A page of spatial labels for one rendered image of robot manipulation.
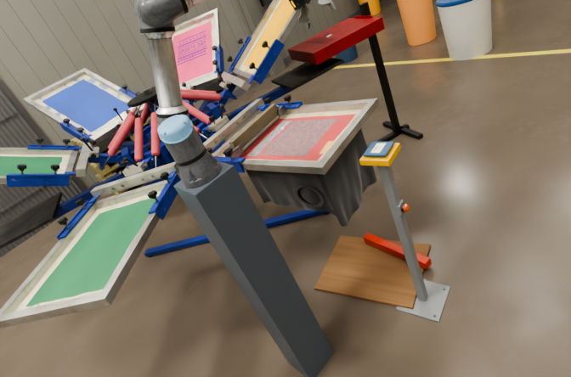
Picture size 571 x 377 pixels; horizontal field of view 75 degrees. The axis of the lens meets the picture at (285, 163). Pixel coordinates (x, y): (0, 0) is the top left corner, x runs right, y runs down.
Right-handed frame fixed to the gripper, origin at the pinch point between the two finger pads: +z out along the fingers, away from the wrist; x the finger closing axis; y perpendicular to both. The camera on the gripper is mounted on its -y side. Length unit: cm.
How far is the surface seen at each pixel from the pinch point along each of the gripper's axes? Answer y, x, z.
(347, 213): 12, -40, 85
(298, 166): 29, -29, 44
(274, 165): 29, -43, 39
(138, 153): 35, -139, 0
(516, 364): 32, 13, 160
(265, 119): -8, -72, 26
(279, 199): 21, -69, 63
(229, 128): 0, -95, 20
